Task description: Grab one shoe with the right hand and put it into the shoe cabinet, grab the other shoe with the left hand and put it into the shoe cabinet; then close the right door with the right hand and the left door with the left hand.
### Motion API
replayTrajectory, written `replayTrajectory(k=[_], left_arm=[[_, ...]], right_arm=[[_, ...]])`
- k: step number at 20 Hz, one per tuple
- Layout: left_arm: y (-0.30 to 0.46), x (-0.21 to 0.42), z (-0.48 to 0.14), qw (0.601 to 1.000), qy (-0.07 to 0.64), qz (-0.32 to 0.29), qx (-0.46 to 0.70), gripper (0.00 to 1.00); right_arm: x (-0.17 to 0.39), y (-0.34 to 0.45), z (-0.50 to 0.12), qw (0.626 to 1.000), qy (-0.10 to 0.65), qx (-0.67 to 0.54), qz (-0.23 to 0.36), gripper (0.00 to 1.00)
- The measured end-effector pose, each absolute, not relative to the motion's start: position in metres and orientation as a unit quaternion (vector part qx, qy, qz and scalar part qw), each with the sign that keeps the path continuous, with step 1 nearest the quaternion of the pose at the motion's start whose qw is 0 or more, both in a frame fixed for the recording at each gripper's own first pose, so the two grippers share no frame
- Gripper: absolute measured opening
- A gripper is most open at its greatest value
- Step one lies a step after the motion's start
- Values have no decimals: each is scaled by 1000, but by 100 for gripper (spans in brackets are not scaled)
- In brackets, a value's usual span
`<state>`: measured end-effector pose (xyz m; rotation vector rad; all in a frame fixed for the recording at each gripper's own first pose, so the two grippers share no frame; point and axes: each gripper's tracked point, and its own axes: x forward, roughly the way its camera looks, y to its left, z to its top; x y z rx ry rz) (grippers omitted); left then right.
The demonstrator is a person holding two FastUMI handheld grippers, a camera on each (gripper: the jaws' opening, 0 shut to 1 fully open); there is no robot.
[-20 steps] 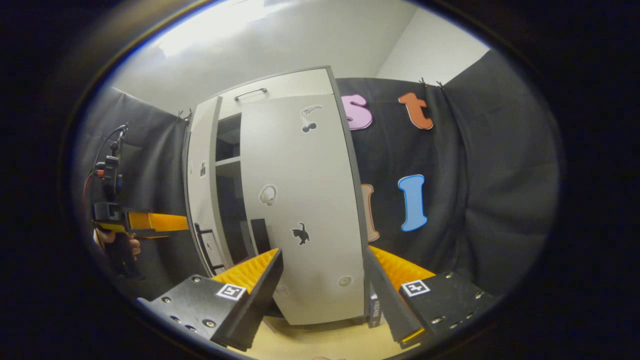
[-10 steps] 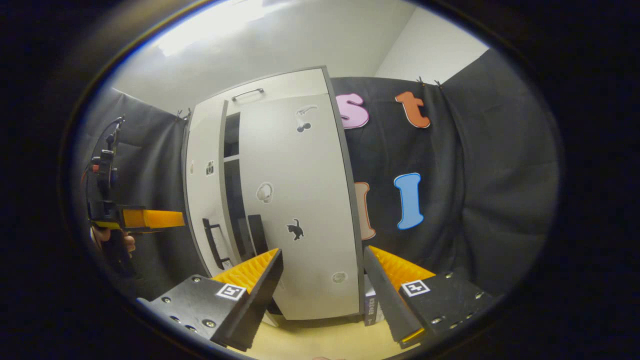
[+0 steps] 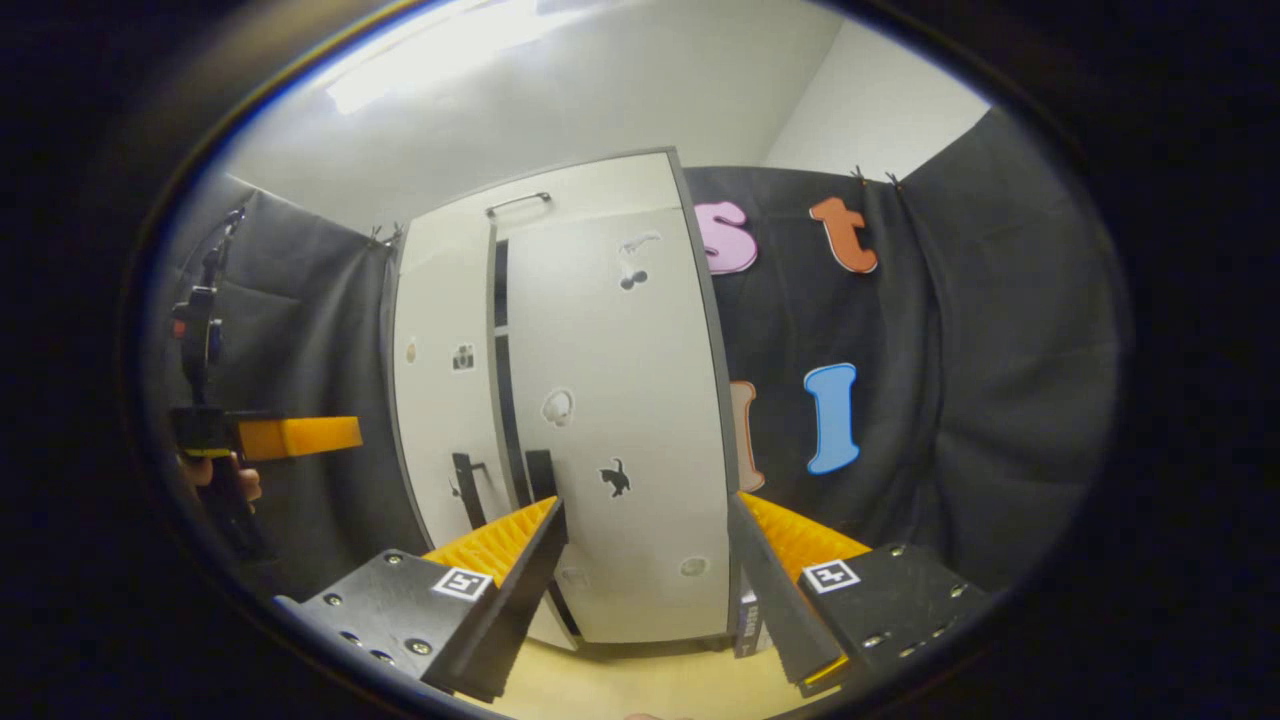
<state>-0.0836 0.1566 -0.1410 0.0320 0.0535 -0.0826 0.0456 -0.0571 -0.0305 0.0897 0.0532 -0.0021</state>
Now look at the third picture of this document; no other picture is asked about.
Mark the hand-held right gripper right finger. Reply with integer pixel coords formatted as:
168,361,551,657
727,492,996,699

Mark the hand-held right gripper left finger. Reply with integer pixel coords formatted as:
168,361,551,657
275,497,568,704

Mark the white shoe cabinet door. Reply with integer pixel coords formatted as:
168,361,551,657
390,222,581,653
495,205,736,644

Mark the white shoe cabinet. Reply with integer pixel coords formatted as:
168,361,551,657
385,147,746,651

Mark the dark grey flat box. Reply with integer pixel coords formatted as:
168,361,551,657
735,590,769,661

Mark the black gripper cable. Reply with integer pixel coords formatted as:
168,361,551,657
200,205,248,296

